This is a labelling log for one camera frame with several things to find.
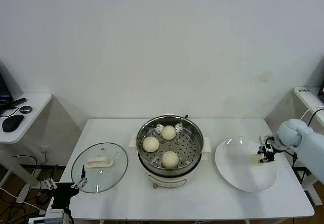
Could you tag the white round plate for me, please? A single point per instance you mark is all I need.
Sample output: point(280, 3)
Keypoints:
point(233, 168)

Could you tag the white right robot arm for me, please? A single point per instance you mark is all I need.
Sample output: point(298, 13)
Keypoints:
point(311, 145)

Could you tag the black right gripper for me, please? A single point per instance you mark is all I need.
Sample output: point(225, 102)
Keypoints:
point(269, 153)

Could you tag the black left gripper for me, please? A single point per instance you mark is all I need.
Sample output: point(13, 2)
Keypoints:
point(63, 193)

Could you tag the black computer mouse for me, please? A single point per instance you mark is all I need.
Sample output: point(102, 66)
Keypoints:
point(12, 123)

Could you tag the white side desk with label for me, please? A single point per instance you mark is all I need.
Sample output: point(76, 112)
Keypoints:
point(307, 100)

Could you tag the white wall socket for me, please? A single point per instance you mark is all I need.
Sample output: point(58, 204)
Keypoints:
point(43, 150)

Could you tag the stainless steel steamer basket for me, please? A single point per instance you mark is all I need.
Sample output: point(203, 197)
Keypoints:
point(188, 148)

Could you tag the black bar-shaped device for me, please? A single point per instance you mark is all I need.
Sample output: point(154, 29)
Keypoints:
point(19, 101)

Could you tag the white steamed baozi bun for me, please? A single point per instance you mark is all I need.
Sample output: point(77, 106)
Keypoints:
point(255, 159)
point(169, 159)
point(168, 132)
point(151, 143)

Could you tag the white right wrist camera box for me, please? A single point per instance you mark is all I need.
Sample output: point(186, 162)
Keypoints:
point(267, 140)

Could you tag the round grey disc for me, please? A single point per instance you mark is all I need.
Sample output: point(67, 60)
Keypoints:
point(25, 109)

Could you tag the white side desk with laptop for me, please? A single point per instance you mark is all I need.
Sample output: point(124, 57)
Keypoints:
point(33, 123)

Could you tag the dark monitor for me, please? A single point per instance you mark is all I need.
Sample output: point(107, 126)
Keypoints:
point(321, 87)

